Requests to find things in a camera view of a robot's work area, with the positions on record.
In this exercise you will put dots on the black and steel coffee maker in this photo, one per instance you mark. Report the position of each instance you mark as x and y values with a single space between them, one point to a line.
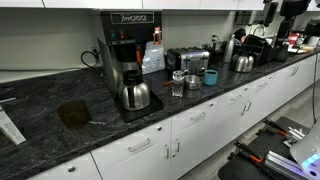
130 33

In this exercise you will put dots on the wall paper towel dispenser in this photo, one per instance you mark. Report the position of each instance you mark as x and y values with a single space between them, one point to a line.
246 17

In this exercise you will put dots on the glass dispenser with steel lid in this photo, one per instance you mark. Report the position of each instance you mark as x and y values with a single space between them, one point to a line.
177 88

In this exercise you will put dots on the black wall dispenser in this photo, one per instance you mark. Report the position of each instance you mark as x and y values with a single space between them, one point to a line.
271 13

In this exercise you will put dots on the red bag clip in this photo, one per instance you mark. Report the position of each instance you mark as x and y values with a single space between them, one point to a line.
157 35

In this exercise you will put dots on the white cabinets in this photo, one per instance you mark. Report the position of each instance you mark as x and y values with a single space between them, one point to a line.
100 3
200 140

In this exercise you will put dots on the chrome and black toaster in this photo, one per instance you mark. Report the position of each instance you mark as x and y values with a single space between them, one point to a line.
190 60

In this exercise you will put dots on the red cup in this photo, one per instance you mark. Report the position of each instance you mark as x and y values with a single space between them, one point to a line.
293 39

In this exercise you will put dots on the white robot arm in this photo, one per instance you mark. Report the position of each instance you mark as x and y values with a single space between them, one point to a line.
308 150

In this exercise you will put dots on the white paper booklet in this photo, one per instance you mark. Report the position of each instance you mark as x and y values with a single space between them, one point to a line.
10 128

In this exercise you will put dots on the white papers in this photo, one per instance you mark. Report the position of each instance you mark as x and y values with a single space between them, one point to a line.
300 50

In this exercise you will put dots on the small steel bowl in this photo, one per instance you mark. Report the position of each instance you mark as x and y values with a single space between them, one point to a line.
193 82

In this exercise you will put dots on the steel water bottle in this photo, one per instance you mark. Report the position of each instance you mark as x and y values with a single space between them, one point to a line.
229 50

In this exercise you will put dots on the steel carafe with black lid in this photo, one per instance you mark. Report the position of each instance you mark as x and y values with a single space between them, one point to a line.
136 95

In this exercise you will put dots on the white upper cabinets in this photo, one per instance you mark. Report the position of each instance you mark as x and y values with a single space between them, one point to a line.
100 3

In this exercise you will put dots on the black dish rack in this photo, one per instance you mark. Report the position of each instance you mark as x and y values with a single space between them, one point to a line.
266 55

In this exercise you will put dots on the round drawer lock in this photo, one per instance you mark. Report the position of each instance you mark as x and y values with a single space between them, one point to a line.
71 169
159 128

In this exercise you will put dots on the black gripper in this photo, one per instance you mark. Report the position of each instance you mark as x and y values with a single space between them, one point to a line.
293 8

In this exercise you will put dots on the chrome sink faucet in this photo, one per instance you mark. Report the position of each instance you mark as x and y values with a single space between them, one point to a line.
258 26

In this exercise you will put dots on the black utensil holder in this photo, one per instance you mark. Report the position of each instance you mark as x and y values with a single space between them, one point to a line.
282 53

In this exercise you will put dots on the black and orange clamp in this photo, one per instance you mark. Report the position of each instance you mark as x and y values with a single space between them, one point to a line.
280 132
255 158

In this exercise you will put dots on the large steel carafe black collar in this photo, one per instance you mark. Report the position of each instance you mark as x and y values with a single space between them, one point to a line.
242 63

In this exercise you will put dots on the aluminium extrusion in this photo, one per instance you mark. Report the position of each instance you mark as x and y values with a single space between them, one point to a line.
295 135
280 163

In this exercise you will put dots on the thin white strip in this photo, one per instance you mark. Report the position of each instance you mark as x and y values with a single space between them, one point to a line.
8 100

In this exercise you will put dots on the black coffee grinder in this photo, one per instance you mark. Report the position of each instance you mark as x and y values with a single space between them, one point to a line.
215 50

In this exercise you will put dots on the black countertop appliance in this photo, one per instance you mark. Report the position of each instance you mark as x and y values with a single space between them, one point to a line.
313 28

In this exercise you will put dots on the blue ceramic cup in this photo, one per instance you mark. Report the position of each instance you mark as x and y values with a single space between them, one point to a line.
210 79

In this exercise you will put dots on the white lower cabinets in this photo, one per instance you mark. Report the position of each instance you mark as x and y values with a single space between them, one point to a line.
200 140

